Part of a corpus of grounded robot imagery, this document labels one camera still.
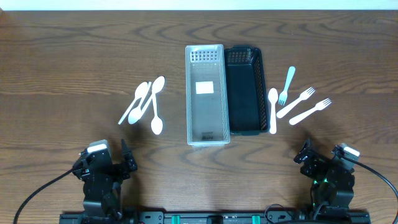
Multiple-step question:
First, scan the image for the white plastic spoon bowl down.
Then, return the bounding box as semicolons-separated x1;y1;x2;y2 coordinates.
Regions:
128;82;152;124

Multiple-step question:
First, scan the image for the white plastic fork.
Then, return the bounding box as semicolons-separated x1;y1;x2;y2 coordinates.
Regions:
276;87;315;118
289;98;331;125

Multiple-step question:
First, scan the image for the mint green plastic fork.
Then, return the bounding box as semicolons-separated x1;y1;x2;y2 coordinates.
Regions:
279;66;296;106

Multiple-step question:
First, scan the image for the white plastic spoon large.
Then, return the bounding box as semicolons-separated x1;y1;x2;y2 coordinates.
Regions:
139;76;165;119

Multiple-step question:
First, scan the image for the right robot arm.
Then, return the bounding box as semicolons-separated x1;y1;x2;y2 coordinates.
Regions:
294;139;360;210

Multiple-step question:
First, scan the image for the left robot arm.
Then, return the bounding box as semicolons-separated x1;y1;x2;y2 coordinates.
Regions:
73;139;137;221

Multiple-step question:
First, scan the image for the dark green plastic basket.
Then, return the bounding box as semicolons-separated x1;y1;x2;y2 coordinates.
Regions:
224;45;269;136

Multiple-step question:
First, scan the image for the clear plastic basket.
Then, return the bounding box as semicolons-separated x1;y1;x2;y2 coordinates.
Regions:
185;44;230;147

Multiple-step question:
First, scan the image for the white label in basket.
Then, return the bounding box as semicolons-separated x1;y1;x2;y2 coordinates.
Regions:
195;81;214;95

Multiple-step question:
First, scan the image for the right black cable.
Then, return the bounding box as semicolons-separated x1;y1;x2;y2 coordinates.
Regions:
341;154;398;215

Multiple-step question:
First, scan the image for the black cable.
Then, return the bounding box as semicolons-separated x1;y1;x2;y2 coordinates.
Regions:
12;169;75;224
341;154;398;215

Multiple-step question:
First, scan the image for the left black cable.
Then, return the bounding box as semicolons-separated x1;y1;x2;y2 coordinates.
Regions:
12;169;75;224

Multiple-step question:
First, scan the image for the black mounting rail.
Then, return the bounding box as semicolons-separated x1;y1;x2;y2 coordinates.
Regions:
59;210;371;224

